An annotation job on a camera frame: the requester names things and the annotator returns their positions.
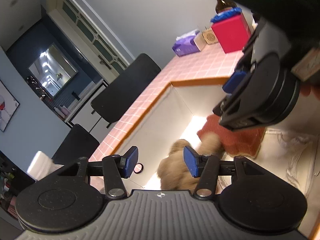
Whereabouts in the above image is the tan plush toy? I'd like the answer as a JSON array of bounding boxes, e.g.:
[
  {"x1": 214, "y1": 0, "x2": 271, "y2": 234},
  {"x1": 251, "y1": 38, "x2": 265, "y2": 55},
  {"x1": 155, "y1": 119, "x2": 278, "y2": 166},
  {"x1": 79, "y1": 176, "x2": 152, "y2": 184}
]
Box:
[{"x1": 157, "y1": 132, "x2": 224, "y2": 193}]

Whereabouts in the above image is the brown sponge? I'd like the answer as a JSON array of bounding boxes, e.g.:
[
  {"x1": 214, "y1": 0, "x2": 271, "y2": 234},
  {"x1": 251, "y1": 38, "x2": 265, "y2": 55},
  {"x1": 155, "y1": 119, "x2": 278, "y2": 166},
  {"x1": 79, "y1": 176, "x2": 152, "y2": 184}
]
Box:
[{"x1": 197, "y1": 114, "x2": 266, "y2": 159}]

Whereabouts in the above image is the pink checked tablecloth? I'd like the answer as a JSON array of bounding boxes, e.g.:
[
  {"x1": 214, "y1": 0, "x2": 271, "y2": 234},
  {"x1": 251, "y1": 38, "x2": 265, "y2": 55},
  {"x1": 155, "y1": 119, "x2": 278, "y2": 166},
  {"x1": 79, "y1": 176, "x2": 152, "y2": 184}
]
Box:
[{"x1": 88, "y1": 43, "x2": 251, "y2": 190}]

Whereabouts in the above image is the red box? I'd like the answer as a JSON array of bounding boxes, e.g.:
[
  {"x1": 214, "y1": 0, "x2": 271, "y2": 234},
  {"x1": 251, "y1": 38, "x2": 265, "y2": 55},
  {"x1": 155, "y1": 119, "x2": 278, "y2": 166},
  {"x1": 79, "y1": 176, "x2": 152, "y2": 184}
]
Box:
[{"x1": 211, "y1": 13, "x2": 251, "y2": 54}]

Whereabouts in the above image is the small wooden radio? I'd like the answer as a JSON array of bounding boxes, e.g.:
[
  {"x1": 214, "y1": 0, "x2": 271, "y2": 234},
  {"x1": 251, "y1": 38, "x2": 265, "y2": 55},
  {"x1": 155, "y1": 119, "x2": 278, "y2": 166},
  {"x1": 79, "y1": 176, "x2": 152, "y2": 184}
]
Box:
[{"x1": 202, "y1": 28, "x2": 219, "y2": 44}]

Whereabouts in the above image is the white cabinet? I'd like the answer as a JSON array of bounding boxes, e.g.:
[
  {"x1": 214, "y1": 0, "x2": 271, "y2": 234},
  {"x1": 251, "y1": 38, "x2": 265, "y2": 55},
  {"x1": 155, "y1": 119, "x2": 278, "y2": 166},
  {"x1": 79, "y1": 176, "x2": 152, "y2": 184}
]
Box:
[{"x1": 62, "y1": 79, "x2": 111, "y2": 137}]

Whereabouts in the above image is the black chair left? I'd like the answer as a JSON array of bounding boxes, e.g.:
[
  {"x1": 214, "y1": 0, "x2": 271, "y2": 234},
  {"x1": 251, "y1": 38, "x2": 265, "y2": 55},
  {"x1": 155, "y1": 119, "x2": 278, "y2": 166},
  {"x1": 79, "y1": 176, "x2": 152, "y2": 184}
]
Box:
[{"x1": 52, "y1": 124, "x2": 100, "y2": 165}]

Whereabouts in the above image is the black chair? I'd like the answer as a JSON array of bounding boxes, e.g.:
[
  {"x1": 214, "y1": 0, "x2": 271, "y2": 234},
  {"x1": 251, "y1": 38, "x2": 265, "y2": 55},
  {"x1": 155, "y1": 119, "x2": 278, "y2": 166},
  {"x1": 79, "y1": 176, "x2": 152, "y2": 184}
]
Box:
[
  {"x1": 52, "y1": 124, "x2": 100, "y2": 165},
  {"x1": 91, "y1": 53, "x2": 161, "y2": 128}
]

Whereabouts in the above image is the purple tissue pack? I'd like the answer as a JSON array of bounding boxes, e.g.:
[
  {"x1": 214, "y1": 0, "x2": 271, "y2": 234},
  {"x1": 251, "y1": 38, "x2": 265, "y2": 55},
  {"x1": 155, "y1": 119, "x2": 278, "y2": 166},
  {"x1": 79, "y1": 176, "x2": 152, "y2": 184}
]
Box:
[{"x1": 172, "y1": 29, "x2": 200, "y2": 57}]

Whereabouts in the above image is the orange storage box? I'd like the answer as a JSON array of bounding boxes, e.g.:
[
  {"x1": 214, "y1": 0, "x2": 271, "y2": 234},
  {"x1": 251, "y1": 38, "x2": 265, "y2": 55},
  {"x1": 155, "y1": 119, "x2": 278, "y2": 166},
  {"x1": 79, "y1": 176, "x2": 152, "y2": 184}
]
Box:
[{"x1": 117, "y1": 79, "x2": 319, "y2": 239}]

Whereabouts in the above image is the blue plastic bag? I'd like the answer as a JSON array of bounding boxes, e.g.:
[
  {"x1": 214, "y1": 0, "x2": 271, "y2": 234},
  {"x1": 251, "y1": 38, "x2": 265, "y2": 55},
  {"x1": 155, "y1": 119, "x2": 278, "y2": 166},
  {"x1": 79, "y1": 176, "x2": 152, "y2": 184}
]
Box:
[{"x1": 210, "y1": 7, "x2": 242, "y2": 23}]

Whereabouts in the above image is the black chair right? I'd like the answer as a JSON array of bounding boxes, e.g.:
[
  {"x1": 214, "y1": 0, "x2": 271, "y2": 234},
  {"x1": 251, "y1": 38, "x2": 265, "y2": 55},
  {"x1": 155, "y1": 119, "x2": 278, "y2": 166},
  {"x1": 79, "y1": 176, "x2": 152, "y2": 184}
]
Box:
[{"x1": 91, "y1": 53, "x2": 161, "y2": 128}]

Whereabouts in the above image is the brown glass bottle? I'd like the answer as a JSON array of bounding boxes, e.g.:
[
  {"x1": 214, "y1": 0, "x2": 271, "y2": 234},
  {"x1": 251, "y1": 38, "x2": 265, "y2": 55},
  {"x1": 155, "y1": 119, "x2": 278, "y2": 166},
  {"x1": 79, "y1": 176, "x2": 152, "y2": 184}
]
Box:
[{"x1": 215, "y1": 0, "x2": 237, "y2": 14}]

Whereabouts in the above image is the clear plastic water bottle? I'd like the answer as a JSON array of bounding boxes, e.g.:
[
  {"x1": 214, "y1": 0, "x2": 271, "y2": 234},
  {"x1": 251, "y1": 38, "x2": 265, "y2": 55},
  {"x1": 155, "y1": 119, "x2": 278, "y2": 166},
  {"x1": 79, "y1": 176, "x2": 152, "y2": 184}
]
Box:
[{"x1": 27, "y1": 151, "x2": 63, "y2": 181}]

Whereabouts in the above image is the cluttered dark shelf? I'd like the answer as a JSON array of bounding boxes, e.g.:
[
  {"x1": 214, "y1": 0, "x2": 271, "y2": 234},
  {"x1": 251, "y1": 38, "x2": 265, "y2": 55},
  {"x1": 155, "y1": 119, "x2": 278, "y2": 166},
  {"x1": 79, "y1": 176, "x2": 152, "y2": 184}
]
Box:
[{"x1": 1, "y1": 152, "x2": 18, "y2": 219}]

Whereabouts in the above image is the white glass panel door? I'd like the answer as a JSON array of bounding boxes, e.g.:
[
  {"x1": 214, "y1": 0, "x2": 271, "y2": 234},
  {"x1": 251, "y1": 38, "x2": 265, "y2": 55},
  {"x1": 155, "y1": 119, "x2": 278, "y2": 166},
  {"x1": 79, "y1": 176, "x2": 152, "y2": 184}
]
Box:
[{"x1": 46, "y1": 0, "x2": 135, "y2": 83}]

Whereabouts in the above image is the wall mirror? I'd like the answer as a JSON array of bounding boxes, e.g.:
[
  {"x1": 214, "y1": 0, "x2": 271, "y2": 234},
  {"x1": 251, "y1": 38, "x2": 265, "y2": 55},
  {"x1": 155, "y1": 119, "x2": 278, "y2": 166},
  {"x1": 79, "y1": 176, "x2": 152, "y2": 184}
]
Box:
[{"x1": 28, "y1": 43, "x2": 78, "y2": 98}]

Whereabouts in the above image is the wine glass wall picture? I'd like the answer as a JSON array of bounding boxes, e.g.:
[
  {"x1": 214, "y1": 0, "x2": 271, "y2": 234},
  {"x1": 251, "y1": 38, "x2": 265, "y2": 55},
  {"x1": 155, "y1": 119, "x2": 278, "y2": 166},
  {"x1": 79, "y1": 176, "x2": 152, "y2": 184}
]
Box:
[{"x1": 0, "y1": 81, "x2": 20, "y2": 132}]

